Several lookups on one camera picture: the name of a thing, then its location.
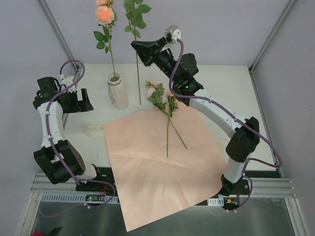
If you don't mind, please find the right white cable duct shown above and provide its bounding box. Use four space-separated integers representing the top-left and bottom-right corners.
207 197 224 207

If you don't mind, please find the cream printed ribbon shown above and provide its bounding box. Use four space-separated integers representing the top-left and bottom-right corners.
83 125 105 140

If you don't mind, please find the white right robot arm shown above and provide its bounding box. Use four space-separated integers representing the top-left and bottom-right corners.
131 37 260 196

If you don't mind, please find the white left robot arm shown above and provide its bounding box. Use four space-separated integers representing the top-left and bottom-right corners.
33 75 104 191

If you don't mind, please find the right aluminium frame post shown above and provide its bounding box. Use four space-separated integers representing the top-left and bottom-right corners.
248 0 298 74

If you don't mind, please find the aluminium frame post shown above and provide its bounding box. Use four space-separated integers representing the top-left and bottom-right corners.
248 0 298 74
36 0 82 73

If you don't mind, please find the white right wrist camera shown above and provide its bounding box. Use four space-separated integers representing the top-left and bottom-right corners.
161 25 181 52

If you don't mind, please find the aluminium front rail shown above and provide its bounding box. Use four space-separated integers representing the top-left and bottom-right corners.
31 173 297 198

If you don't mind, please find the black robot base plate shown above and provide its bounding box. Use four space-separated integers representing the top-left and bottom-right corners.
75 167 252 210

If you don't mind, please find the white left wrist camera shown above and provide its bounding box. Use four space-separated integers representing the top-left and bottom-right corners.
59 74 77 93

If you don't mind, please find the white ribbed ceramic vase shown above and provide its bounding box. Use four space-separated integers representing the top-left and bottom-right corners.
107 73 129 111

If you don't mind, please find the left white cable duct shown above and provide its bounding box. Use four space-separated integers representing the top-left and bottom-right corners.
41 193 119 204

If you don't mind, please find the small peach rose stem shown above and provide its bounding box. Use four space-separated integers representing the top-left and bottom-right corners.
167 92 178 157

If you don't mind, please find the left aluminium frame post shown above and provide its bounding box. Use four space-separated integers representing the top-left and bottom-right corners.
36 0 82 73

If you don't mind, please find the peach wrapping paper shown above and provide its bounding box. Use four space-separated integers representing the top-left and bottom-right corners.
103 105 227 231

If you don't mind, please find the pale pink rose stem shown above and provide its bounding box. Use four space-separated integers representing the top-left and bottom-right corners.
145 80 188 149

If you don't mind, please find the white cable duct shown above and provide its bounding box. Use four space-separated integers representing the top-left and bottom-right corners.
207 197 224 207
41 193 119 204

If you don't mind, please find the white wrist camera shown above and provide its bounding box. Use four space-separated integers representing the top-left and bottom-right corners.
161 25 181 52
59 74 77 93

